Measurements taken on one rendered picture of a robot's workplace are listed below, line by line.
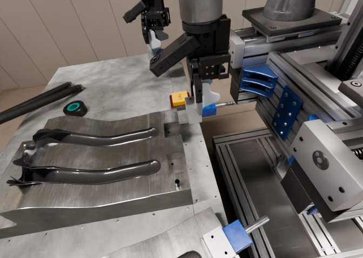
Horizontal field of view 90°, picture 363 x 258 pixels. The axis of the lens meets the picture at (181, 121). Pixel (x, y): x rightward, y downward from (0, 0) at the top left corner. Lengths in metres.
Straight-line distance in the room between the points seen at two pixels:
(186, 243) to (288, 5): 0.69
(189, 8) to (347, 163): 0.35
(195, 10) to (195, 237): 0.41
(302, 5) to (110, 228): 0.80
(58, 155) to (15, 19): 2.53
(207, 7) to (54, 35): 2.62
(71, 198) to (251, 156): 1.06
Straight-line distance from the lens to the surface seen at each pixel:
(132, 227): 0.51
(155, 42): 0.74
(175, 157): 0.47
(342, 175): 0.38
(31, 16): 2.88
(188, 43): 0.37
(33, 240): 0.62
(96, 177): 0.50
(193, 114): 0.47
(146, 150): 0.48
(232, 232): 0.41
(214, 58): 0.38
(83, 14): 2.67
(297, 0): 0.73
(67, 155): 0.53
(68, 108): 0.84
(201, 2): 0.34
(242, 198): 1.13
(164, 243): 0.42
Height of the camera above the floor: 1.26
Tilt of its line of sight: 46 degrees down
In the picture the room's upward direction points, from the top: 9 degrees counter-clockwise
